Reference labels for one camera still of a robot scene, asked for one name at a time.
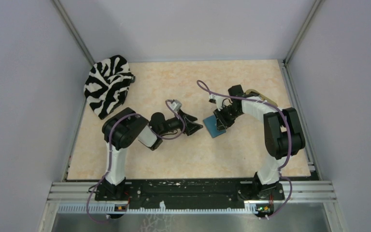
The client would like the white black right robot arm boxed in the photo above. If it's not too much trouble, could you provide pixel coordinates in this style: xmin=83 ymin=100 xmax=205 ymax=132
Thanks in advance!
xmin=209 ymin=85 xmax=305 ymax=199

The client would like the beige card tray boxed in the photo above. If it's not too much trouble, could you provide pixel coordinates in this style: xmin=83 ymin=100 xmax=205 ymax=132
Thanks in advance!
xmin=245 ymin=89 xmax=278 ymax=106

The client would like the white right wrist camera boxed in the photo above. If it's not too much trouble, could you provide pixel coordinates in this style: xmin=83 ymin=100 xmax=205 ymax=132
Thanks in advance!
xmin=209 ymin=95 xmax=226 ymax=111

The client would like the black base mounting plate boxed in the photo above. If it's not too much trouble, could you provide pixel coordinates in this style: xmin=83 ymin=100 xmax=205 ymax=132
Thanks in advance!
xmin=94 ymin=178 xmax=285 ymax=210

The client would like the teal leather card holder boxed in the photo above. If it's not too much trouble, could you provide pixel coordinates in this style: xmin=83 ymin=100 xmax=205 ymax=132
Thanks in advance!
xmin=203 ymin=115 xmax=226 ymax=138

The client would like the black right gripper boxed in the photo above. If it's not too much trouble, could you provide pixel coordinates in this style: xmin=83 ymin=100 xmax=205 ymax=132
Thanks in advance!
xmin=214 ymin=105 xmax=243 ymax=132

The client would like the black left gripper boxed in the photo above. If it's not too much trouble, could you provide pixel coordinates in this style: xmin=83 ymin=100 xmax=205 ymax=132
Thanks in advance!
xmin=159 ymin=109 xmax=203 ymax=136

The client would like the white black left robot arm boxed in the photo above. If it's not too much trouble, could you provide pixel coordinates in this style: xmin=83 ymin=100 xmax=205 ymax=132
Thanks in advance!
xmin=96 ymin=107 xmax=203 ymax=200

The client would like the zebra striped cloth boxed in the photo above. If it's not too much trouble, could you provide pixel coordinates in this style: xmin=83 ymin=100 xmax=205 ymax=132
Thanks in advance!
xmin=84 ymin=55 xmax=136 ymax=120

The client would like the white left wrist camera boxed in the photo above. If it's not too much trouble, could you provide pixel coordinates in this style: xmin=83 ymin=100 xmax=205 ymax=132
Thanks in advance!
xmin=170 ymin=100 xmax=182 ymax=112

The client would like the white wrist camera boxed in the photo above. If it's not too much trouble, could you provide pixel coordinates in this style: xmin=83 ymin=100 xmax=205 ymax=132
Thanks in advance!
xmin=170 ymin=100 xmax=182 ymax=112
xmin=209 ymin=95 xmax=226 ymax=111

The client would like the aluminium frame rail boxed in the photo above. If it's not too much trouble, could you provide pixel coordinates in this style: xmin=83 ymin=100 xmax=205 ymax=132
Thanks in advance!
xmin=47 ymin=181 xmax=337 ymax=215

